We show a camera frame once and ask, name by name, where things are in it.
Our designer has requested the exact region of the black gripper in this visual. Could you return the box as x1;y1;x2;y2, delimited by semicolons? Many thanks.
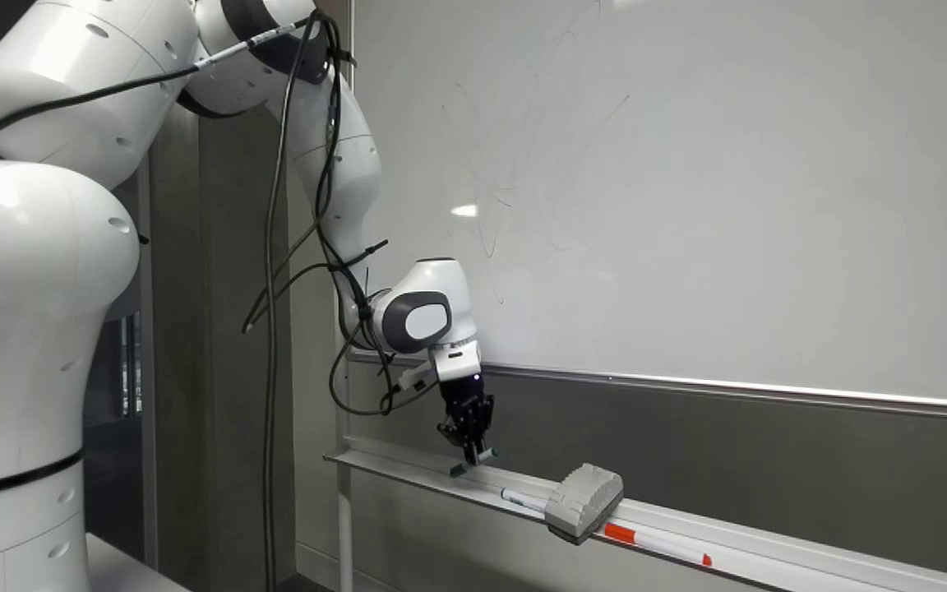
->
434;372;498;467

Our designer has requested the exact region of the white marker with black cap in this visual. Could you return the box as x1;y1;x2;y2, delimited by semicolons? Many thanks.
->
498;485;555;520

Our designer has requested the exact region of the white marker with red cap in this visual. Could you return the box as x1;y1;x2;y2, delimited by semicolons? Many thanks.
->
599;520;722;577

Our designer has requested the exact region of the grey whiteboard eraser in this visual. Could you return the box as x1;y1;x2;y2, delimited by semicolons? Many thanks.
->
544;460;627;551

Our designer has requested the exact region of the white whiteboard tray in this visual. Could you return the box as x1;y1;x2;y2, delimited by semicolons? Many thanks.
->
323;433;947;592

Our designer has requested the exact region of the white whiteboard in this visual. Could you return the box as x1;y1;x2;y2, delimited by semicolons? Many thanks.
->
350;0;947;428

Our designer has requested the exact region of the white table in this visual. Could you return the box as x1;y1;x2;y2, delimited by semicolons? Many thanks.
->
81;530;194;592

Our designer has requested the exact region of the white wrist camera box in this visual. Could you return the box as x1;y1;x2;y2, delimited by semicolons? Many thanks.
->
427;337;486;386

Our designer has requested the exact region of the grey whiteboard stand post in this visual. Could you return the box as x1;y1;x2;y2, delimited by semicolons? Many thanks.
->
332;465;359;592

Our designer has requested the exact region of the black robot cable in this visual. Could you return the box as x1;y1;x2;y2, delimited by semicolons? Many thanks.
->
0;6;443;592

